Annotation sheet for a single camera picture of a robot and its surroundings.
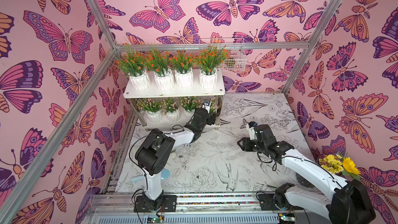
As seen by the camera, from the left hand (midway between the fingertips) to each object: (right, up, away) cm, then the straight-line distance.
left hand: (211, 109), depth 94 cm
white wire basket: (+16, +27, +1) cm, 32 cm away
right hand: (+16, -17, -10) cm, 26 cm away
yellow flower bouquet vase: (+49, -22, -31) cm, 63 cm away
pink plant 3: (-22, 0, -7) cm, 23 cm away
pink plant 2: (-33, 0, -6) cm, 34 cm away
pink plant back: (-12, +3, -5) cm, 13 cm away
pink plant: (+1, +1, -8) cm, 8 cm away
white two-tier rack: (-9, +10, -17) cm, 21 cm away
